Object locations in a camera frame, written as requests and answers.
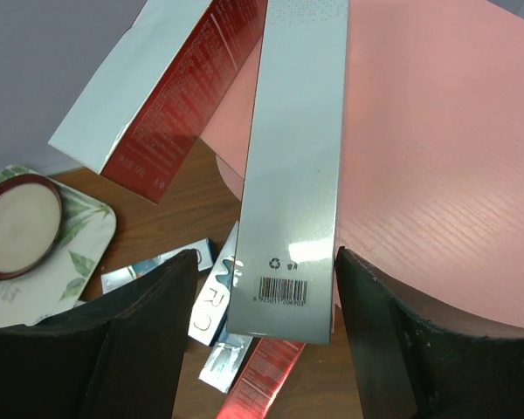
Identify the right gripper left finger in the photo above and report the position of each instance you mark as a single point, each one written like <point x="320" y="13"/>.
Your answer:
<point x="117" y="356"/>

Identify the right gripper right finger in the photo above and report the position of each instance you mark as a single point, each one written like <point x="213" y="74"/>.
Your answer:
<point x="417" y="357"/>

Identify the dark red toothpaste box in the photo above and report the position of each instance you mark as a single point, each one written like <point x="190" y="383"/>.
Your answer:
<point x="261" y="379"/>

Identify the plain silver toothpaste box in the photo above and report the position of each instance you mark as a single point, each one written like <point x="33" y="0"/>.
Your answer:
<point x="282" y="286"/>

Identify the red 3D toothpaste box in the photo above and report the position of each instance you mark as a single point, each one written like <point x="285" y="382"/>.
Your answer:
<point x="139" y="115"/>

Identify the pink three-tier shelf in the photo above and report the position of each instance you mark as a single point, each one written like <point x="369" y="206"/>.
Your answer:
<point x="431" y="187"/>

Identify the silver R&O box right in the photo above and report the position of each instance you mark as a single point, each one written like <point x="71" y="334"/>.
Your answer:
<point x="225" y="359"/>

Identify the silver r&o box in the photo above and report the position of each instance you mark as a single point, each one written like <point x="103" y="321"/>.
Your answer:
<point x="225" y="359"/>
<point x="205" y="255"/>

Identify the silver R&O box diagonal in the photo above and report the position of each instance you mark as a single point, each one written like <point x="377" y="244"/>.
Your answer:
<point x="210" y="308"/>

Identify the silver R&O box top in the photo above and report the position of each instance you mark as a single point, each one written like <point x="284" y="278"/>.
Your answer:
<point x="205" y="255"/>

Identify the floral leaf pattern tray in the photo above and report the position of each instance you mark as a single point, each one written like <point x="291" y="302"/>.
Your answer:
<point x="56" y="283"/>

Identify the red rimmed beige plate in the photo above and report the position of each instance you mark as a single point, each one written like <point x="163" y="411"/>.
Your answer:
<point x="31" y="211"/>

